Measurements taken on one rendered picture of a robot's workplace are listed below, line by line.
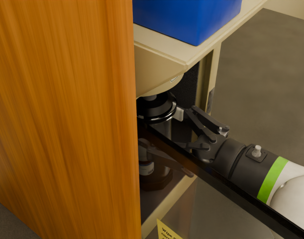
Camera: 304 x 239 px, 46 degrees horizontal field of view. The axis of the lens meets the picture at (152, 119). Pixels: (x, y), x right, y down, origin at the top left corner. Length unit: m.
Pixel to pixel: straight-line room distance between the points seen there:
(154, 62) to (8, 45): 0.17
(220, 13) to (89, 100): 0.17
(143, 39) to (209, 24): 0.07
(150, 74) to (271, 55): 1.14
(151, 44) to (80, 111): 0.10
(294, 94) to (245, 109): 0.20
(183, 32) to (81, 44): 0.12
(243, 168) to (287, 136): 0.53
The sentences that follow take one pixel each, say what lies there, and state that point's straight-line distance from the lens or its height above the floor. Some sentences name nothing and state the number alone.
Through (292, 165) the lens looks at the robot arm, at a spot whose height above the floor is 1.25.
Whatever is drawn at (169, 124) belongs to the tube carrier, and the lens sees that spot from 0.73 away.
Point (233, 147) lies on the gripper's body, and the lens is 0.66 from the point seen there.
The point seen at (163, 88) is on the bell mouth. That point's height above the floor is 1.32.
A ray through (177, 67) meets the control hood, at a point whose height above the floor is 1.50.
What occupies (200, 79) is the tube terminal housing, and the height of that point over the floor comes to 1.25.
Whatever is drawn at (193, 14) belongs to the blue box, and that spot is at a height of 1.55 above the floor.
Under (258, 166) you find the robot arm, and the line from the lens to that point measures 0.63.
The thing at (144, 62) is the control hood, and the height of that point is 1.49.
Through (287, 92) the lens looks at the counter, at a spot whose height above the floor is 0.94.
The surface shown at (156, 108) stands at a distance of 0.69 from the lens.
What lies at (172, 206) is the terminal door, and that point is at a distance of 0.53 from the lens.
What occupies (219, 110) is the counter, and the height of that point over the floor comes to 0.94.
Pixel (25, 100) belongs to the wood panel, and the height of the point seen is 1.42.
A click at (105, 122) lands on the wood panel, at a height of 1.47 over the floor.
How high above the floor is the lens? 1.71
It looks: 43 degrees down
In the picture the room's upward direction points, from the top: straight up
